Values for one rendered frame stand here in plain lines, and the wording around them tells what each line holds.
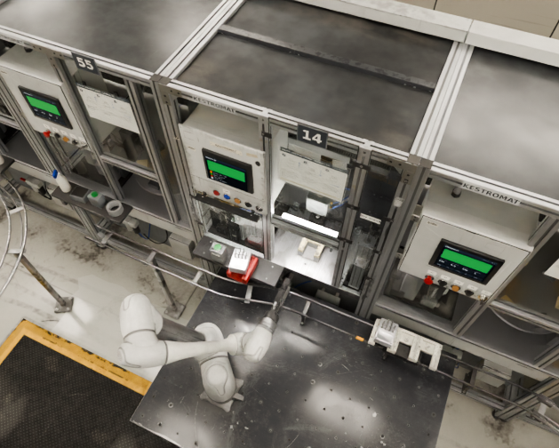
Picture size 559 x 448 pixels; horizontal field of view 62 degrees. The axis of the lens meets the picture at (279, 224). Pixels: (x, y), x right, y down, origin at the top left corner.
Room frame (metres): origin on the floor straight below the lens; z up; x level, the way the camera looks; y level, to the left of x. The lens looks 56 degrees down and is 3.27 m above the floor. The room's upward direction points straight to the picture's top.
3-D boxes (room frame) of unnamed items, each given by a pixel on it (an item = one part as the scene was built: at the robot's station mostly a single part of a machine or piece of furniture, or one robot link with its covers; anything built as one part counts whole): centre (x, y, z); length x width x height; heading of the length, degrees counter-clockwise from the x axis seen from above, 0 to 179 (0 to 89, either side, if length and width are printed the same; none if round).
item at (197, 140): (1.53, 0.21, 1.60); 0.42 x 0.29 x 0.46; 66
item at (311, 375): (0.68, -0.12, 0.66); 1.50 x 1.06 x 0.04; 66
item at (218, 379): (0.68, 0.31, 0.85); 0.18 x 0.16 x 0.22; 18
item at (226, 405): (0.66, 0.29, 0.71); 0.22 x 0.18 x 0.06; 66
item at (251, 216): (1.40, 0.27, 1.37); 0.36 x 0.04 x 0.04; 66
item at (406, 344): (0.86, -0.68, 0.84); 0.36 x 0.14 x 0.10; 66
